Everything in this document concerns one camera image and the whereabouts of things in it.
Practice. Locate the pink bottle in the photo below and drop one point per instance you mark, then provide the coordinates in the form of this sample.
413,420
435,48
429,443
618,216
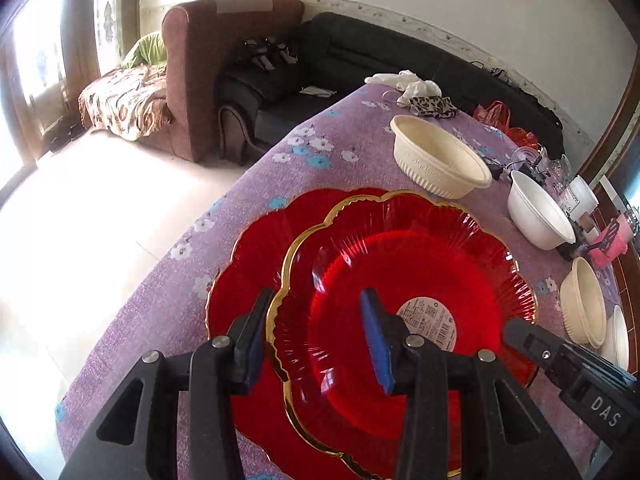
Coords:
612,242

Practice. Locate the small white bowl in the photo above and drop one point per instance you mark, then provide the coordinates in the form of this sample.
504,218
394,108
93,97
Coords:
619,335

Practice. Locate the large cream ribbed bowl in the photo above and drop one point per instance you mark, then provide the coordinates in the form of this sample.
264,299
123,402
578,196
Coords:
440,160

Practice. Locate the white plastic jar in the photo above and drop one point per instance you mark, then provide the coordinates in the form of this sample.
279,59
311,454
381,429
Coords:
582,197

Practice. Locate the red plastic bag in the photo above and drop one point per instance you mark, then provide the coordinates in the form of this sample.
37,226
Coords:
492,115

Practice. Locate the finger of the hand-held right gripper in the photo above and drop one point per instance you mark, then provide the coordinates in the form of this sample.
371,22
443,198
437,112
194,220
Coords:
565,365

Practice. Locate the black sofa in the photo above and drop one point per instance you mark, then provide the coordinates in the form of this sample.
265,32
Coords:
375,50

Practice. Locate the green pillow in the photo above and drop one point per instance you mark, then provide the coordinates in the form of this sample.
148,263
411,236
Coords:
147,50

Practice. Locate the red gold-rimmed glass plate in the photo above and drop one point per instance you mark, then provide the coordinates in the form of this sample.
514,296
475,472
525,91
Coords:
350,270

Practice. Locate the red scalloped glass plate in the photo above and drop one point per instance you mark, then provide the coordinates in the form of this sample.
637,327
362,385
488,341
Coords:
250,260

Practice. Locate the white patterned curtain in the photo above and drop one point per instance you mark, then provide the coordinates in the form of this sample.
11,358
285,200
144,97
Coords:
107,15

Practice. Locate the clear plastic cup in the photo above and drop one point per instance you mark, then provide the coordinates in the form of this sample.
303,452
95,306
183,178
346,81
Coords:
527,155

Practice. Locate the floral blanket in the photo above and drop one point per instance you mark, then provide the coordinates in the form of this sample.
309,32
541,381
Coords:
125,100

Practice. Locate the white paper sheet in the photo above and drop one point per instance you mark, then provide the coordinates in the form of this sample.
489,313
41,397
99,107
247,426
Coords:
317,91

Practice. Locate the white gloves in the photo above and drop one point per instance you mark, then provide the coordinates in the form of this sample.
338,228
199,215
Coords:
400,82

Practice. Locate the purple floral tablecloth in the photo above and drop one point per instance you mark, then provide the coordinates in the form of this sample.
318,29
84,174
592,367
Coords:
250,210

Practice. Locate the small black gadget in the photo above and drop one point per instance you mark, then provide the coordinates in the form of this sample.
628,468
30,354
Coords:
530,170

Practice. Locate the brown armchair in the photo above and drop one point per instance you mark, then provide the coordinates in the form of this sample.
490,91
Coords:
200,60

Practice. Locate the small cream bowl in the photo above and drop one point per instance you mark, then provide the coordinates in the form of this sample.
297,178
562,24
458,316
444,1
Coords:
582,305

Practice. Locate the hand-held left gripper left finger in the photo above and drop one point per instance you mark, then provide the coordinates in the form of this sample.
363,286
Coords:
257,332

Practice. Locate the red crinkled bag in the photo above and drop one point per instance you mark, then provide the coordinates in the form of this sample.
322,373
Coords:
522,137

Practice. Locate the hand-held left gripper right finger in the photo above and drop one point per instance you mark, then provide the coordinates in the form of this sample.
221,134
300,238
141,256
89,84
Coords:
375,342

